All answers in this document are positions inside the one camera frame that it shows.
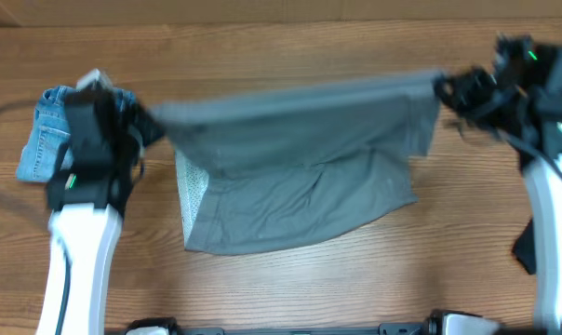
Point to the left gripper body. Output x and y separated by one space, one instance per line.
140 130

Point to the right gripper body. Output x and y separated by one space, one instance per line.
483 101

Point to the grey shorts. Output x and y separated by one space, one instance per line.
289 168

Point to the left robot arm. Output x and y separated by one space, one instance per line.
94 175

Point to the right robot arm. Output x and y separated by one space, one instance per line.
520 103

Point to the folded blue denim jeans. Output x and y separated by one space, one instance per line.
49 131

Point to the black garment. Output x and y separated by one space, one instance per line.
524 249

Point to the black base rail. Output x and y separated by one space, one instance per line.
439 322

